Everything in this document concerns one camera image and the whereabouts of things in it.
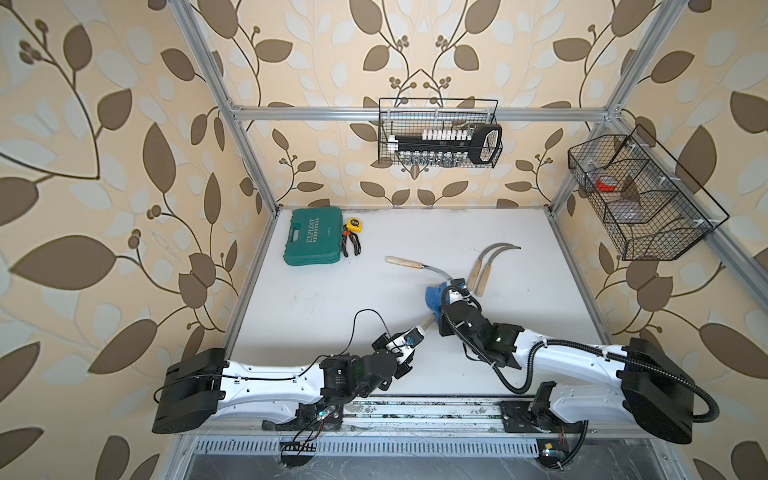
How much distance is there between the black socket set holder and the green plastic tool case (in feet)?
1.30

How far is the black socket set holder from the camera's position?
826 mm

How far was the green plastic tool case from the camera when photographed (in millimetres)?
1045

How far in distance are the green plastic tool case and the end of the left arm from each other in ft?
1.59

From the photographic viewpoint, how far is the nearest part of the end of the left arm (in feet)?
1.85

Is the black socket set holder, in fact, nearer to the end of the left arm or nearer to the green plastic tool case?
the green plastic tool case

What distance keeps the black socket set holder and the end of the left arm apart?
56 centimetres
